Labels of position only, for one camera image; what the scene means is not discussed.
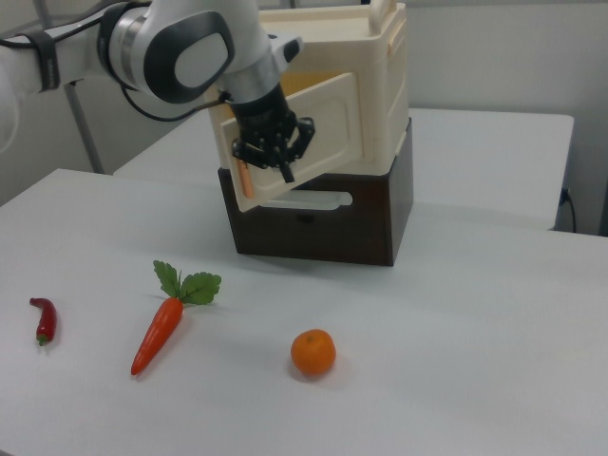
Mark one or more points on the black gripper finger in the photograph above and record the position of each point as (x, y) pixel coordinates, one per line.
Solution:
(266, 156)
(304, 135)

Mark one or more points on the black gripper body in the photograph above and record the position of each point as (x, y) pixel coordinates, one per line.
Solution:
(261, 116)

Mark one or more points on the cream cabinet door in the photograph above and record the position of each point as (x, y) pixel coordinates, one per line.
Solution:
(328, 126)

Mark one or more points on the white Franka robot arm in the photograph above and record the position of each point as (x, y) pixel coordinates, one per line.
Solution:
(190, 57)

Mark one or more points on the cream plastic cabinet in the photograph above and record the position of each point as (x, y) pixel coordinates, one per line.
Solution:
(382, 90)

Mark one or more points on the dark brown drawer box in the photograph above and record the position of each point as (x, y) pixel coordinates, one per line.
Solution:
(332, 233)

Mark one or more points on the orange mandarin fruit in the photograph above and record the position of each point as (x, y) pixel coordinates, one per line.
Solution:
(313, 352)

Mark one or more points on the toy carrot with green leaves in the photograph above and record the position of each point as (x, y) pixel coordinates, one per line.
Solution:
(159, 328)

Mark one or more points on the red toy chili pepper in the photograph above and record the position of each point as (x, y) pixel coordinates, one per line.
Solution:
(47, 320)

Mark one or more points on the grey metal post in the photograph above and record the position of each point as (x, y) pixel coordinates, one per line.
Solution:
(85, 128)

